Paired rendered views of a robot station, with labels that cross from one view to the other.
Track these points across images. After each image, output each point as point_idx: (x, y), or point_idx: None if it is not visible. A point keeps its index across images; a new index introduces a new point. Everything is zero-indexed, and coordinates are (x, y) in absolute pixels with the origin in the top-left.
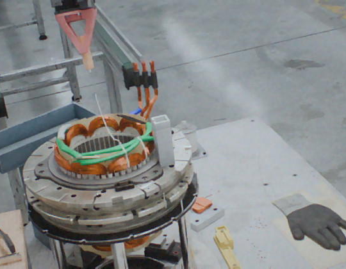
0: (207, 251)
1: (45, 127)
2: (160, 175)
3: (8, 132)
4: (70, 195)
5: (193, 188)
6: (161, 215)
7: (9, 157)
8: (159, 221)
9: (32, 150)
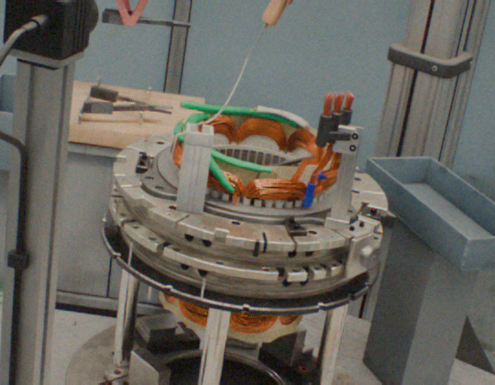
0: None
1: (489, 227)
2: (150, 193)
3: (456, 184)
4: (164, 141)
5: (190, 291)
6: (129, 244)
7: (373, 173)
8: (120, 244)
9: (392, 192)
